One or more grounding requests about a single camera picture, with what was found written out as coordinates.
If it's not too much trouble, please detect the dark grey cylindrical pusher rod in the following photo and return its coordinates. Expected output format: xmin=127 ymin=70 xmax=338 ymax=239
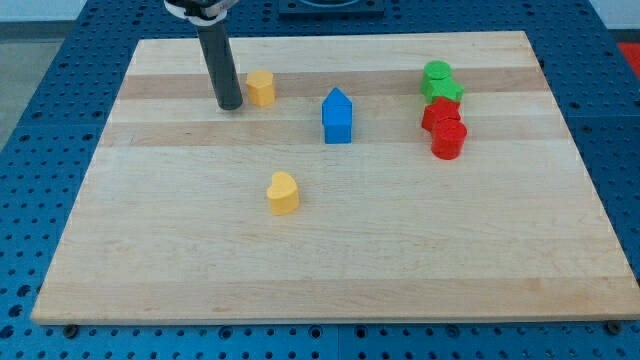
xmin=197 ymin=21 xmax=243 ymax=111

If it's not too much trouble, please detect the blue house-shaped block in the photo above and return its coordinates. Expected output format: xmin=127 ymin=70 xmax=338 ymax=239
xmin=321 ymin=87 xmax=353 ymax=144

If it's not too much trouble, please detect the yellow heart block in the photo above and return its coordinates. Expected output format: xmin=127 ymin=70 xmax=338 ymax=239
xmin=266 ymin=171 xmax=300 ymax=216

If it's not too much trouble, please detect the green cylinder block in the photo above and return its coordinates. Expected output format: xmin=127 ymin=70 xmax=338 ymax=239
xmin=421 ymin=60 xmax=452 ymax=94

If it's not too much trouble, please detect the green star block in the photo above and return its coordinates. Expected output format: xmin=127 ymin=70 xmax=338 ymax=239
xmin=424 ymin=77 xmax=465 ymax=104

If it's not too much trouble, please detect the red star block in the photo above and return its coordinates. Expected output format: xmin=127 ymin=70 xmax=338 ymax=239
xmin=421 ymin=97 xmax=461 ymax=132

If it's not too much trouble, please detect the wooden board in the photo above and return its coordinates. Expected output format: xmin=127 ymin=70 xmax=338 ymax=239
xmin=31 ymin=31 xmax=639 ymax=325

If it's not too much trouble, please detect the red cylinder block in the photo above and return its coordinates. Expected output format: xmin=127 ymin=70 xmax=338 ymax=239
xmin=431 ymin=119 xmax=468 ymax=160

